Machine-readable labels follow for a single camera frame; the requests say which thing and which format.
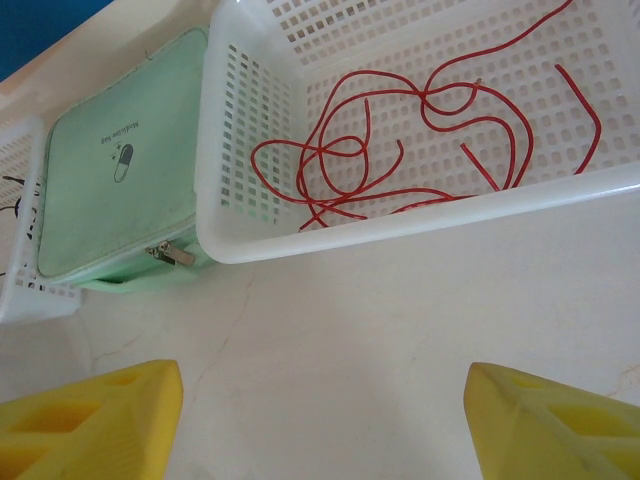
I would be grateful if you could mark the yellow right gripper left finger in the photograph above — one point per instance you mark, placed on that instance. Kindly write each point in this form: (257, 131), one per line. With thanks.
(90, 430)

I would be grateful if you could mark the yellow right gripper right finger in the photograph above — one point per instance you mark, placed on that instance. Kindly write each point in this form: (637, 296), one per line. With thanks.
(550, 435)

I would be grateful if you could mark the white perforated plastic basket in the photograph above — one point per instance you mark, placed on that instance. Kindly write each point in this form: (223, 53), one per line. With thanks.
(350, 240)
(27, 300)

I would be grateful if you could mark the mint green medicine bag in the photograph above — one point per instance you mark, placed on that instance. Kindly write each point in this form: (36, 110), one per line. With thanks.
(100, 210)

